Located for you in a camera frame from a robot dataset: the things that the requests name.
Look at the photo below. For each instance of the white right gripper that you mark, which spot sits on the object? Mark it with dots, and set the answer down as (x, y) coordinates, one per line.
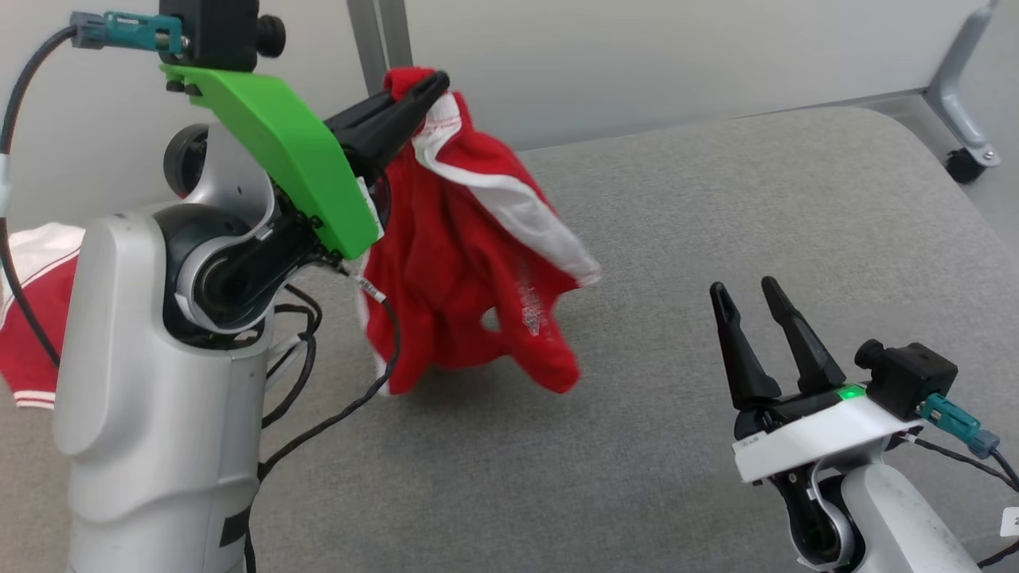
(820, 438)

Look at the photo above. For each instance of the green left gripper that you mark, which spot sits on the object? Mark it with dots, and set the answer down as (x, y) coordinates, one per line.
(294, 151)

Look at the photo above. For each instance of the red garment white stripe trim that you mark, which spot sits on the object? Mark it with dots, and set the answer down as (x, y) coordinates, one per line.
(446, 263)

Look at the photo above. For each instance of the red jersey number 23 print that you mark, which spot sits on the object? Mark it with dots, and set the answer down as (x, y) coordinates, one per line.
(52, 278)

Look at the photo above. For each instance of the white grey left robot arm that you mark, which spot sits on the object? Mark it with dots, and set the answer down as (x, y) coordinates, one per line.
(151, 398)

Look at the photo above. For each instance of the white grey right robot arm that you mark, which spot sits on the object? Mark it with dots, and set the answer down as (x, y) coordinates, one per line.
(899, 517)

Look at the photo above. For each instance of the black caster wheel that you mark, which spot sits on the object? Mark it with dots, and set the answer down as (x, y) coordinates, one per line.
(963, 165)

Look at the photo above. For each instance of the grey metal rack leg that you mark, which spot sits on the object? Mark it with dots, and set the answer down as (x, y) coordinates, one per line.
(951, 87)

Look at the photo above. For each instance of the grey metal partition post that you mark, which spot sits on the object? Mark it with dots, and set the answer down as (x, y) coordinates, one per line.
(362, 32)
(394, 32)

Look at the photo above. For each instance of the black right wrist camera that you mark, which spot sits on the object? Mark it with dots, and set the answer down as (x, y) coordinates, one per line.
(911, 378)

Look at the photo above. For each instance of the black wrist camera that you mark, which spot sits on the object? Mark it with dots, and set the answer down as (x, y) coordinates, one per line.
(211, 32)
(911, 378)

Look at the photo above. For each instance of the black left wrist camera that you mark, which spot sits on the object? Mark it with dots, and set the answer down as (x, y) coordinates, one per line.
(211, 32)

